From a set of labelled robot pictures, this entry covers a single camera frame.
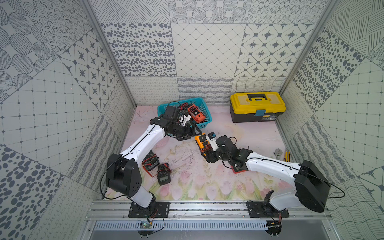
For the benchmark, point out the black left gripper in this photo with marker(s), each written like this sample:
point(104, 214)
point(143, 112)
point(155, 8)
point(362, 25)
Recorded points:
point(186, 130)

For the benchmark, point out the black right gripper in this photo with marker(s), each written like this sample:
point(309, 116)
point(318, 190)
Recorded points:
point(210, 157)

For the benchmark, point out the red multimeter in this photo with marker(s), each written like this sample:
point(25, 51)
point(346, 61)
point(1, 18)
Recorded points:
point(237, 170)

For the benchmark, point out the yellow multimeter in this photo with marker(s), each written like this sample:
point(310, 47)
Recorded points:
point(203, 144)

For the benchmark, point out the orange multimeter with leads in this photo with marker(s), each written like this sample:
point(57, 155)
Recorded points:
point(196, 114)

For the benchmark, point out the green multimeter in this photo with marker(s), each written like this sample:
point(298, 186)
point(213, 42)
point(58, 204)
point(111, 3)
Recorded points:
point(150, 162)

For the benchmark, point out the small black multimeter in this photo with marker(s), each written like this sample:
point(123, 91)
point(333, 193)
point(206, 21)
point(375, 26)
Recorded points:
point(164, 174)

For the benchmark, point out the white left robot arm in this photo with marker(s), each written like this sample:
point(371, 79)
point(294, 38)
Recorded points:
point(123, 170)

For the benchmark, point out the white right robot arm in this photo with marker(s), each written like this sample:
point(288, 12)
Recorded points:
point(309, 187)

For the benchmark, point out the teal plastic basket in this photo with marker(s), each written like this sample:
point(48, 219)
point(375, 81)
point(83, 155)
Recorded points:
point(200, 103)

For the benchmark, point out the yellow black toolbox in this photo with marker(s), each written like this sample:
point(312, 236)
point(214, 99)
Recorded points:
point(256, 107)

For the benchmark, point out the adjustable wrench orange handle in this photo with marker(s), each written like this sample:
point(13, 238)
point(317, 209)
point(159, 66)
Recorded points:
point(278, 153)

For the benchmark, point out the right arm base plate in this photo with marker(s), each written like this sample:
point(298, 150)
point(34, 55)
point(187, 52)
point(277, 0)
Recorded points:
point(259, 210)

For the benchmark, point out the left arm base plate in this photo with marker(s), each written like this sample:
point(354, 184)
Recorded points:
point(150, 210)

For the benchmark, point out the aluminium mounting rail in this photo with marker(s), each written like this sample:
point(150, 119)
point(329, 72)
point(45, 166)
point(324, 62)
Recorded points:
point(204, 220)

